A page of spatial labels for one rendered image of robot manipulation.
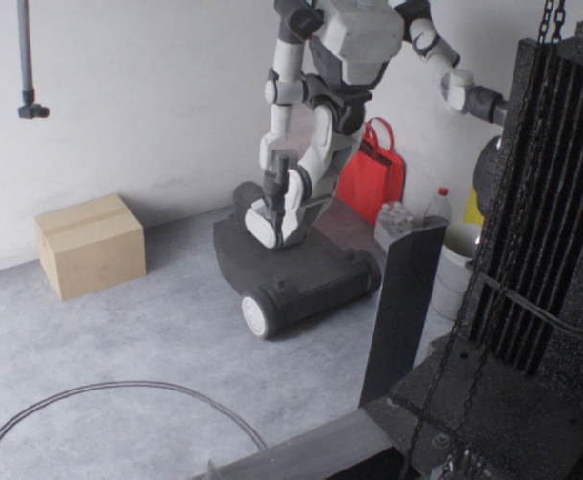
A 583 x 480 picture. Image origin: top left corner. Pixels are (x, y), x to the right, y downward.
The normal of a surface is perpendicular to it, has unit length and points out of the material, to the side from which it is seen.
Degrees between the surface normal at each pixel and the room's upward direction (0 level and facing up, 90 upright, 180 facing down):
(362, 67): 97
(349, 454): 0
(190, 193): 90
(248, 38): 90
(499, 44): 90
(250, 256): 0
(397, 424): 0
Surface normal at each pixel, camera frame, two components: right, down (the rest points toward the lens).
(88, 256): 0.55, 0.49
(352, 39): 0.29, 0.65
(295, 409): 0.06, -0.83
